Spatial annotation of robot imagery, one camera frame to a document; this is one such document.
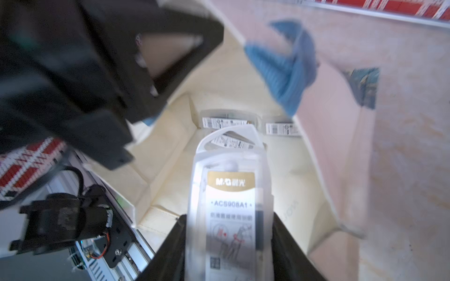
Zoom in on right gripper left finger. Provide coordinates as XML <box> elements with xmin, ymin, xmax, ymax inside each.
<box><xmin>136</xmin><ymin>214</ymin><xmax>186</xmax><ymax>281</ymax></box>

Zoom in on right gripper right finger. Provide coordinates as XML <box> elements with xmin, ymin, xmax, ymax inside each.
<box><xmin>272</xmin><ymin>213</ymin><xmax>326</xmax><ymax>281</ymax></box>

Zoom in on cream canvas tote bag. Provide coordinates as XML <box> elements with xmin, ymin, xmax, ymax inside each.
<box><xmin>84</xmin><ymin>19</ymin><xmax>380</xmax><ymax>257</ymax></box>

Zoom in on compass set case in bag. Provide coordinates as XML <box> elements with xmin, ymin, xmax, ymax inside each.
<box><xmin>199</xmin><ymin>109</ymin><xmax>259</xmax><ymax>129</ymax></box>

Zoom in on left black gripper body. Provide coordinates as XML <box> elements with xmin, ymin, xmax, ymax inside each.
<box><xmin>1</xmin><ymin>1</ymin><xmax>224</xmax><ymax>170</ymax></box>

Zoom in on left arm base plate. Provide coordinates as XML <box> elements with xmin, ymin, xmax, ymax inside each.
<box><xmin>103</xmin><ymin>217</ymin><xmax>135</xmax><ymax>268</ymax></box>

